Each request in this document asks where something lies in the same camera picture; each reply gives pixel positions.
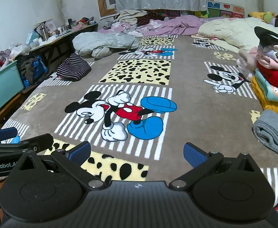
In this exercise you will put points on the dark desk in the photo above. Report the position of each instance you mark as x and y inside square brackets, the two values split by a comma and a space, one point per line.
[58, 40]

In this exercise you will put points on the printed cartoon blanket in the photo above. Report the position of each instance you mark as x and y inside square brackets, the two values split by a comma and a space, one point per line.
[191, 123]

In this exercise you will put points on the beige cloth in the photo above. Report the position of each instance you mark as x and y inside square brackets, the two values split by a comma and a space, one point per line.
[130, 15]

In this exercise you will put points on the grey-green quilted jacket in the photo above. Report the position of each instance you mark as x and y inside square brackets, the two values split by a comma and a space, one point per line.
[101, 41]

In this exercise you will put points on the green plush toy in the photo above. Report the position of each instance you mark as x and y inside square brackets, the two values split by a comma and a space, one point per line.
[268, 16]

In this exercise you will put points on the yellow plush toy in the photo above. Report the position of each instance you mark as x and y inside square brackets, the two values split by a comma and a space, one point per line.
[256, 14]

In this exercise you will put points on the steel thermos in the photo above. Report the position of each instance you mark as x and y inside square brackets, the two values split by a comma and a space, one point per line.
[44, 32]

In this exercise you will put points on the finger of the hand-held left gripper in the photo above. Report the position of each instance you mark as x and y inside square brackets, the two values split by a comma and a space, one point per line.
[3, 133]
[36, 142]

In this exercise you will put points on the grey folded cloth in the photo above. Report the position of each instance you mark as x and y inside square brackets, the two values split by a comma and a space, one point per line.
[272, 133]

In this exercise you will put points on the wooden stool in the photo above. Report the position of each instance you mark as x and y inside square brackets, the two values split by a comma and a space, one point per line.
[6, 114]

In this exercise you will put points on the blue bag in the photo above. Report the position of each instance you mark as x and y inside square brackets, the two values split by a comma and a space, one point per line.
[39, 67]

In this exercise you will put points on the purple duvet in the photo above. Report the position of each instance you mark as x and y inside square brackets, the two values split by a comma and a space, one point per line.
[174, 25]

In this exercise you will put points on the maroon dotted cloth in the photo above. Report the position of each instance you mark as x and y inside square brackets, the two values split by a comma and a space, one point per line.
[150, 19]

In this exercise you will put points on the white patterned cloth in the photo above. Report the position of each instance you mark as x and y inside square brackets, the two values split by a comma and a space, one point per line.
[122, 27]

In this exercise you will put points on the white plastic bag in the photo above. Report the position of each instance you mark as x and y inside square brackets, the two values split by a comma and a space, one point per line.
[20, 49]

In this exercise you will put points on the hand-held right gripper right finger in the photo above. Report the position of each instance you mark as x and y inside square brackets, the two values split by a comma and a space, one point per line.
[193, 156]

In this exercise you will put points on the black cloth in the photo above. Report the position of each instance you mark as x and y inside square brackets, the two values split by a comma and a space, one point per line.
[269, 36]

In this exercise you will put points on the cream duvet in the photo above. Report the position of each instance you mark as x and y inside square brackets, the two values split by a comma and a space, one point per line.
[234, 29]

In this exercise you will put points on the colourful picture panels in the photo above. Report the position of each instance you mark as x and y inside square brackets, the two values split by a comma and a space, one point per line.
[224, 9]

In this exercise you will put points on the teal storage bin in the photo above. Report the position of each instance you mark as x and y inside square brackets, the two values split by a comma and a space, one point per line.
[3, 85]

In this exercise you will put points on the black white striped shirt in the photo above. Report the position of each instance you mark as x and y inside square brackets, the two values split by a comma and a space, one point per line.
[73, 67]

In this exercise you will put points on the stack of folded clothes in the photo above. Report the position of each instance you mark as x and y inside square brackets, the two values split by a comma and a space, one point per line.
[274, 76]

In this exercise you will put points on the dark clothes pile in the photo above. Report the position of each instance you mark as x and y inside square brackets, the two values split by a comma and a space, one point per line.
[27, 68]

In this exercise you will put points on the pale pink fluffy garment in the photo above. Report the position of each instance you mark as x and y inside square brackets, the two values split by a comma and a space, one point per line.
[246, 61]

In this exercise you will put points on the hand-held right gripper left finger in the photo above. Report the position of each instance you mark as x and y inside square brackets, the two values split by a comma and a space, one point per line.
[78, 153]

